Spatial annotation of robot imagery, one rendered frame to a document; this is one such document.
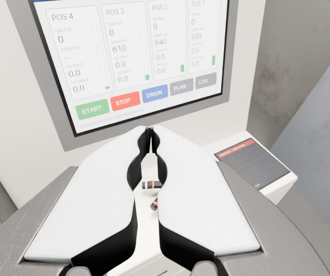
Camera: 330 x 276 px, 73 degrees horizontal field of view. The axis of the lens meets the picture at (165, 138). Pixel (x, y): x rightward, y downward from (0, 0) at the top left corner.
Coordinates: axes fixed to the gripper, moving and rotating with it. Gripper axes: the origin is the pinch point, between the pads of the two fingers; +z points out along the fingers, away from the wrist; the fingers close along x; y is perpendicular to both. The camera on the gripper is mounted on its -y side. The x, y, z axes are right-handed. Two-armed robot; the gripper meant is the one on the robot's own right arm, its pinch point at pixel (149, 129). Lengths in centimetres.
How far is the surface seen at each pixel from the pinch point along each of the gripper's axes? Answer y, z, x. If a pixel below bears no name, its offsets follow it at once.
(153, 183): 31.9, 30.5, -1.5
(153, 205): 33.5, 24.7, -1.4
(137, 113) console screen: 16.1, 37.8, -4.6
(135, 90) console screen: 10.4, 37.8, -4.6
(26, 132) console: 15.3, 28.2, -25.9
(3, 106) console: 9.2, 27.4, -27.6
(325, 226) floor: 129, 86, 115
